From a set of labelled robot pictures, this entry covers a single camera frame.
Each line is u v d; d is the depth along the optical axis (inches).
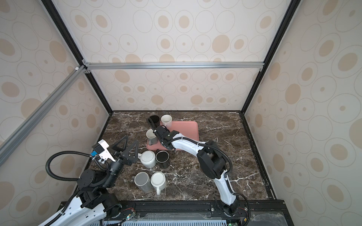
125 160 20.6
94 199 19.7
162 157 33.2
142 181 28.8
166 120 41.3
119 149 24.0
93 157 19.3
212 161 20.5
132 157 21.0
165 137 27.0
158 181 30.1
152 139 36.3
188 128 44.1
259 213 28.8
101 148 19.7
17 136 21.1
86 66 35.5
